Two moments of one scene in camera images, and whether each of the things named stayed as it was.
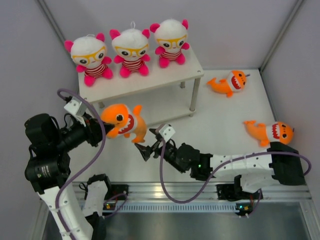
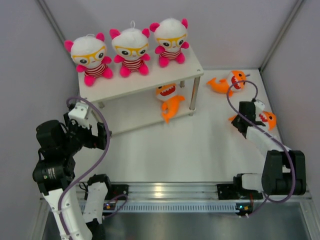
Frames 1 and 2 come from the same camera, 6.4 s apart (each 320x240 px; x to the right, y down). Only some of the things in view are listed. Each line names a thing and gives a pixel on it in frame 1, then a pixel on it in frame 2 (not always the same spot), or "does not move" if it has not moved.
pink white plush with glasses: [171, 35] does not move
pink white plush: [89, 54] does not move
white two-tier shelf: [165, 93] does not move
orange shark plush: [278, 131] -> [267, 117]
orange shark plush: [125, 123] -> [167, 92]
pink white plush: [131, 46] does not move
